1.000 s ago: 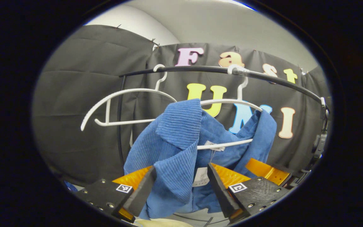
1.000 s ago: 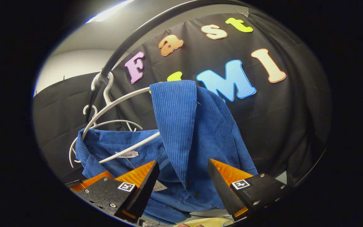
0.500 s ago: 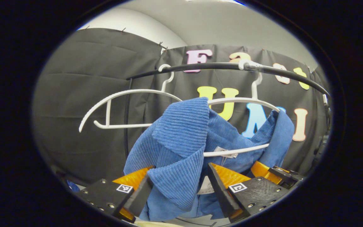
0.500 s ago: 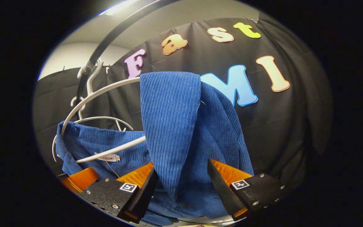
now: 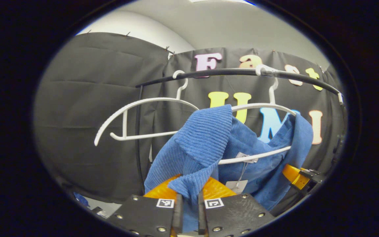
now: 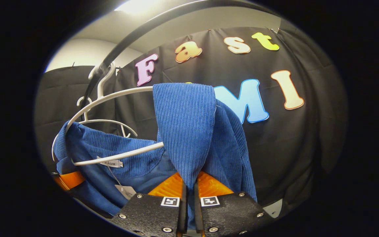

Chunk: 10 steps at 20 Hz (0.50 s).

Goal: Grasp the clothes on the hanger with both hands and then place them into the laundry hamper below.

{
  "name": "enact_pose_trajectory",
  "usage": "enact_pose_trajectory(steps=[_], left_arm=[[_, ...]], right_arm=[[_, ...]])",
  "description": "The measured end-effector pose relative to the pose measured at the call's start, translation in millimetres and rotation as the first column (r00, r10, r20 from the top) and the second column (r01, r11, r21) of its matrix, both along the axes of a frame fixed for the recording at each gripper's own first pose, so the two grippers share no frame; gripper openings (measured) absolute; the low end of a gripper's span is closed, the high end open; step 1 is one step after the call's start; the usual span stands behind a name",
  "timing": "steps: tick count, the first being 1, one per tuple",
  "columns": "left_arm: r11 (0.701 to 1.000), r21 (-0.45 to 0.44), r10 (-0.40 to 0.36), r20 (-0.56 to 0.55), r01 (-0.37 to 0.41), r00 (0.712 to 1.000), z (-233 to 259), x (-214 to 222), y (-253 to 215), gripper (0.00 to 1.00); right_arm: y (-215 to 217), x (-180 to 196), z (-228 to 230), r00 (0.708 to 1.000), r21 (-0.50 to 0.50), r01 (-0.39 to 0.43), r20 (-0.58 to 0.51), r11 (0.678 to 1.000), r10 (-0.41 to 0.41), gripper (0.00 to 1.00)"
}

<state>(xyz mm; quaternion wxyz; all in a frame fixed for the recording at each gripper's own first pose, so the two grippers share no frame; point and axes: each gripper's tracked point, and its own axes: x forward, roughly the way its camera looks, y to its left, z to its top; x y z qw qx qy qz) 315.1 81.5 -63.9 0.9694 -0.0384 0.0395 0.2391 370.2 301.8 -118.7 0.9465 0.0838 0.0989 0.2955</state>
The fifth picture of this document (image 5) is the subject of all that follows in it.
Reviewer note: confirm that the black metal clothes rack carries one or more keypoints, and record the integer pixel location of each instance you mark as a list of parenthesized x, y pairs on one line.
[(222, 72)]

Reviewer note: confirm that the white plastic hanger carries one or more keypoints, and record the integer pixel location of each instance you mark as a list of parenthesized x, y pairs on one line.
[(143, 135), (262, 105)]

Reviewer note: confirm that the clear plastic item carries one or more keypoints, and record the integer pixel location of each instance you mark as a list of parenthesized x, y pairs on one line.
[(101, 213)]

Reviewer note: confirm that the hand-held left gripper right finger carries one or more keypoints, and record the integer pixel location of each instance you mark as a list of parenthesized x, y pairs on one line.
[(235, 214)]

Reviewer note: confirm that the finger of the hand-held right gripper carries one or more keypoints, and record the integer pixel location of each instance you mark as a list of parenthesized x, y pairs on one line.
[(294, 176)]

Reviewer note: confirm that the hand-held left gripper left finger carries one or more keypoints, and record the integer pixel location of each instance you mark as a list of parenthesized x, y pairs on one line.
[(143, 214)]

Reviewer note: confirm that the black backdrop cloth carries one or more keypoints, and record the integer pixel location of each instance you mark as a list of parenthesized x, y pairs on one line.
[(87, 115)]

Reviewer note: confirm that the blue cloth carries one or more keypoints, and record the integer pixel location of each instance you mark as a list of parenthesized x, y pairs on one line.
[(81, 199)]

